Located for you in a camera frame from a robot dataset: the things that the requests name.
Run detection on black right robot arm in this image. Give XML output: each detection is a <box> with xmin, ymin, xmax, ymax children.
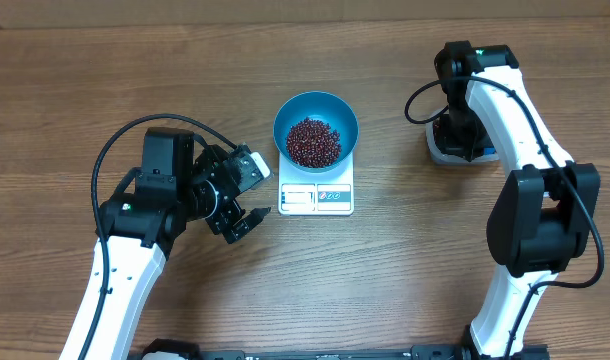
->
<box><xmin>426</xmin><ymin>41</ymin><xmax>600</xmax><ymax>359</ymax></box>

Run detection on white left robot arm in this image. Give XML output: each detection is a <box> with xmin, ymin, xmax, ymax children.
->
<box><xmin>61</xmin><ymin>127</ymin><xmax>271</xmax><ymax>359</ymax></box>

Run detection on white digital kitchen scale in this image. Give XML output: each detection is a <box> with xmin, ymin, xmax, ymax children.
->
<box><xmin>278</xmin><ymin>154</ymin><xmax>355</xmax><ymax>216</ymax></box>

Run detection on red beans in bowl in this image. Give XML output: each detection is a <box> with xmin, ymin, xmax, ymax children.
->
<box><xmin>286</xmin><ymin>118</ymin><xmax>342</xmax><ymax>168</ymax></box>

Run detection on teal metal bowl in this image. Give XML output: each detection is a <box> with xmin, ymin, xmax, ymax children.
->
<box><xmin>273</xmin><ymin>91</ymin><xmax>360</xmax><ymax>173</ymax></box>

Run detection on clear plastic container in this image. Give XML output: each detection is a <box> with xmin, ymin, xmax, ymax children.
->
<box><xmin>425</xmin><ymin>123</ymin><xmax>499</xmax><ymax>166</ymax></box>

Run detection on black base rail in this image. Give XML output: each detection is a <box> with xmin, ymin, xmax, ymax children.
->
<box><xmin>127</xmin><ymin>338</ymin><xmax>551</xmax><ymax>360</ymax></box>

